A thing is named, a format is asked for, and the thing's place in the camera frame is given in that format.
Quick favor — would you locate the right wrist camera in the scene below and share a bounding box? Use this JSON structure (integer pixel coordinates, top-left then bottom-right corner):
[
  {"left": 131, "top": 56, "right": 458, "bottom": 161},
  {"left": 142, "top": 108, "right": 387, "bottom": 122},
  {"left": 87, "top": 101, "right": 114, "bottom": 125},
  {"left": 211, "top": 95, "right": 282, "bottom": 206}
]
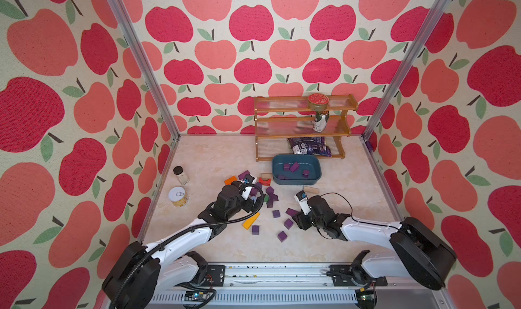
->
[{"left": 294, "top": 190, "right": 311, "bottom": 215}]

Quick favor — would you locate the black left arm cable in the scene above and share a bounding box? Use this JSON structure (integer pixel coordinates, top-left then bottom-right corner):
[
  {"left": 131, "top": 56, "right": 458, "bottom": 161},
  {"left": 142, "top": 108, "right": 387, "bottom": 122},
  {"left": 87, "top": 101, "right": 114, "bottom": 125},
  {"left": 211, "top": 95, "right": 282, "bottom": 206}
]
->
[{"left": 109, "top": 183, "right": 265, "bottom": 309}]

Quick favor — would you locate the natural wood cube block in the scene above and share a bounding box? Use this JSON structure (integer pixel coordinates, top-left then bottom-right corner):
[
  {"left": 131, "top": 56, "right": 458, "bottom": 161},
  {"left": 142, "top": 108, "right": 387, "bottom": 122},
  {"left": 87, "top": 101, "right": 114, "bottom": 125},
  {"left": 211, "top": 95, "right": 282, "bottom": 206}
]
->
[{"left": 260, "top": 173, "right": 273, "bottom": 180}]

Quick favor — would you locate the red lidded tin can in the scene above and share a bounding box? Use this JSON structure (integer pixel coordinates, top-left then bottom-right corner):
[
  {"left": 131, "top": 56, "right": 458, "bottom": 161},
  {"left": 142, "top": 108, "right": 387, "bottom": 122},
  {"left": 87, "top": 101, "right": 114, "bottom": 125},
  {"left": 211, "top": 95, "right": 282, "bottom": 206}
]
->
[{"left": 307, "top": 93, "right": 330, "bottom": 112}]

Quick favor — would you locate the orange wooden block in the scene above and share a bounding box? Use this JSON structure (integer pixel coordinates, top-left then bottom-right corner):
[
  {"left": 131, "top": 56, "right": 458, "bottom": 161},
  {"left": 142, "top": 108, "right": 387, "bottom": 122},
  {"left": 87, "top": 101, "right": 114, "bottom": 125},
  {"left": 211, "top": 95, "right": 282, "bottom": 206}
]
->
[{"left": 225, "top": 176, "right": 237, "bottom": 185}]

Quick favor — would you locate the teal plastic storage bin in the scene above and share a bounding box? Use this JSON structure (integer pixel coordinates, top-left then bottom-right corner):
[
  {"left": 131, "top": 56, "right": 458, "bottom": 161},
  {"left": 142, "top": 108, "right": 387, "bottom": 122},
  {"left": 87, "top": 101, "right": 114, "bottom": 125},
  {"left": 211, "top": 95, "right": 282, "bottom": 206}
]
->
[{"left": 271, "top": 154, "right": 322, "bottom": 185}]

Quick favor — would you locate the left aluminium frame post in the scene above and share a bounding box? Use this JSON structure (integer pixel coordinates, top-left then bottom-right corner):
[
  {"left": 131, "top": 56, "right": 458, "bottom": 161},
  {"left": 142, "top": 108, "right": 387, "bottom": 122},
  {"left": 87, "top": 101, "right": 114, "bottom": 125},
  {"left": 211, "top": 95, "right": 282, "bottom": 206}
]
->
[{"left": 107, "top": 0, "right": 180, "bottom": 143}]

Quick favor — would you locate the red arch block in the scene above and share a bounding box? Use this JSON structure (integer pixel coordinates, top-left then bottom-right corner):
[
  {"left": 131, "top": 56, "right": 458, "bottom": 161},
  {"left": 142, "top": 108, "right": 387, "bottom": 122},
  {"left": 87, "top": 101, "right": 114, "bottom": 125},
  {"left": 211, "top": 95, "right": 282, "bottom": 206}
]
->
[{"left": 259, "top": 178, "right": 271, "bottom": 187}]

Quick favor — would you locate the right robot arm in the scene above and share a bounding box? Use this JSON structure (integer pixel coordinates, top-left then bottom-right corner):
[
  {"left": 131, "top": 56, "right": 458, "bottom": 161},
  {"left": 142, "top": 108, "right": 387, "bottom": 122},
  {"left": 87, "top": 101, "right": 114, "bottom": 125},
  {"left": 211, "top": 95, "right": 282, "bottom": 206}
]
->
[{"left": 292, "top": 192, "right": 457, "bottom": 291}]

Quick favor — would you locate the yellow can white lid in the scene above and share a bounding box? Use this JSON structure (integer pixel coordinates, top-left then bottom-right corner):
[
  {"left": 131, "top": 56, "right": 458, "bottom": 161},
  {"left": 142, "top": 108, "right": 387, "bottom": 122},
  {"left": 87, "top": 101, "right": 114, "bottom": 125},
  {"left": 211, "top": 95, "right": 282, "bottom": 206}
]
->
[{"left": 168, "top": 186, "right": 188, "bottom": 207}]

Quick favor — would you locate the purple snack bag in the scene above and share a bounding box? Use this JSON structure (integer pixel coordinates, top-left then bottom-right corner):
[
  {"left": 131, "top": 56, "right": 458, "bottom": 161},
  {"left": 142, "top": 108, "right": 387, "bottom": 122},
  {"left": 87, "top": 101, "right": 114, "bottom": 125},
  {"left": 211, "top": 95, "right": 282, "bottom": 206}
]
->
[{"left": 288, "top": 137, "right": 332, "bottom": 157}]

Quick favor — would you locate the right aluminium frame post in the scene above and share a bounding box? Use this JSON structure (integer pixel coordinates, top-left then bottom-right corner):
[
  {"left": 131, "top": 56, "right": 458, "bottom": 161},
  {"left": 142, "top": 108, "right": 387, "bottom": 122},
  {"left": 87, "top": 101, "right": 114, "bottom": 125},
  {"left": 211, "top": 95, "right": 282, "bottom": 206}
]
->
[{"left": 360, "top": 0, "right": 453, "bottom": 143}]

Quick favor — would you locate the small green white bottle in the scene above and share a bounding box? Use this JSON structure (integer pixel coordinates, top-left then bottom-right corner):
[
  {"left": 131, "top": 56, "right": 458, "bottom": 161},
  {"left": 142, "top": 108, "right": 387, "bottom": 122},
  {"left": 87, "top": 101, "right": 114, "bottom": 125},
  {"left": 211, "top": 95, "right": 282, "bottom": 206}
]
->
[{"left": 313, "top": 111, "right": 330, "bottom": 133}]

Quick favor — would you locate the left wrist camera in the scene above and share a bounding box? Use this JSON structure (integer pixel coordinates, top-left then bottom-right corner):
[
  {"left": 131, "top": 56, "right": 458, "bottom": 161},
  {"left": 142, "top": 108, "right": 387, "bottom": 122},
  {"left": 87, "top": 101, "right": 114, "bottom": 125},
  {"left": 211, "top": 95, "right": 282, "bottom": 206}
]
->
[{"left": 242, "top": 175, "right": 255, "bottom": 184}]

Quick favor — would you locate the purple wedge block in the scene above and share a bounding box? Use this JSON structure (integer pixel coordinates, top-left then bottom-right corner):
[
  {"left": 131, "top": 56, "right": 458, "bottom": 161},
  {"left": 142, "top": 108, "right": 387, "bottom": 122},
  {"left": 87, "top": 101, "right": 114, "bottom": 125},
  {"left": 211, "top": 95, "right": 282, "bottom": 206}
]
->
[{"left": 238, "top": 171, "right": 250, "bottom": 180}]

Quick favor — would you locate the wooden three-tier shelf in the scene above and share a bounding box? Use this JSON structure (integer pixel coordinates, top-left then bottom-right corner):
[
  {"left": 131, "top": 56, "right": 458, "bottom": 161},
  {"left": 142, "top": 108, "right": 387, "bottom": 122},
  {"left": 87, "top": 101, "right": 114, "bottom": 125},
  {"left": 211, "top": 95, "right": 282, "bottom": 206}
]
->
[{"left": 254, "top": 94, "right": 358, "bottom": 162}]

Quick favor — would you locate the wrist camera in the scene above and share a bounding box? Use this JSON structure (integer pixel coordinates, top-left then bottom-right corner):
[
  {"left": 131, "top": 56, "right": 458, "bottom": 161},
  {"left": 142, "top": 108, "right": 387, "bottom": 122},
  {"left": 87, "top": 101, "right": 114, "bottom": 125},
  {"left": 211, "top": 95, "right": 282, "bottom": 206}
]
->
[
  {"left": 294, "top": 190, "right": 311, "bottom": 215},
  {"left": 242, "top": 175, "right": 255, "bottom": 184}
]

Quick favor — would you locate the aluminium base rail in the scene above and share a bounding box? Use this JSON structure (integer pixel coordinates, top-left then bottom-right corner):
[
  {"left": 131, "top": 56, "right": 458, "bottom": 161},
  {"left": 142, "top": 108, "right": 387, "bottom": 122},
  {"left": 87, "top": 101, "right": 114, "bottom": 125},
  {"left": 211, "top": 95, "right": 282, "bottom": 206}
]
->
[{"left": 101, "top": 261, "right": 453, "bottom": 309}]

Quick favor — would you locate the yellow long block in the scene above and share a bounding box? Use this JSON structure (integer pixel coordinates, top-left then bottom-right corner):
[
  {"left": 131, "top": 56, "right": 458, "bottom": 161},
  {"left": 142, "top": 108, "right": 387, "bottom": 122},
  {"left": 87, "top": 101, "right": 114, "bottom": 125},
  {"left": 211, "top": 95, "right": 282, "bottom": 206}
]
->
[{"left": 242, "top": 213, "right": 260, "bottom": 230}]

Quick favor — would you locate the aluminium frame post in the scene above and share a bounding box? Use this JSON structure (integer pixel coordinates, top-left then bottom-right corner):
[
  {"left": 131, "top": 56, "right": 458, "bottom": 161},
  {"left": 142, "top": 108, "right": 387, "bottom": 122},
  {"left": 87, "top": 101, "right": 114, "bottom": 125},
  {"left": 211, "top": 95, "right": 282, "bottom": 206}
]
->
[
  {"left": 107, "top": 0, "right": 180, "bottom": 143},
  {"left": 360, "top": 0, "right": 453, "bottom": 143}
]

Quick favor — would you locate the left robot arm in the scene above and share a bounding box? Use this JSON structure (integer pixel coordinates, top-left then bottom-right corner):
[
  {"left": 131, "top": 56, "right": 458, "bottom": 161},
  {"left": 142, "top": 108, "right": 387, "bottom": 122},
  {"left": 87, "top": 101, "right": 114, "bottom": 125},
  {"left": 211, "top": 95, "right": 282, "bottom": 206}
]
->
[{"left": 102, "top": 181, "right": 265, "bottom": 308}]

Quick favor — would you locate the glass jar black lid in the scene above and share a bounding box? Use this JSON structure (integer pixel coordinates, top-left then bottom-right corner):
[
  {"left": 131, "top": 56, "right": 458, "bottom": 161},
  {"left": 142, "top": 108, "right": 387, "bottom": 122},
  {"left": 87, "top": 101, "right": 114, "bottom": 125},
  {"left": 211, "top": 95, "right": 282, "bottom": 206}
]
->
[{"left": 172, "top": 166, "right": 190, "bottom": 185}]

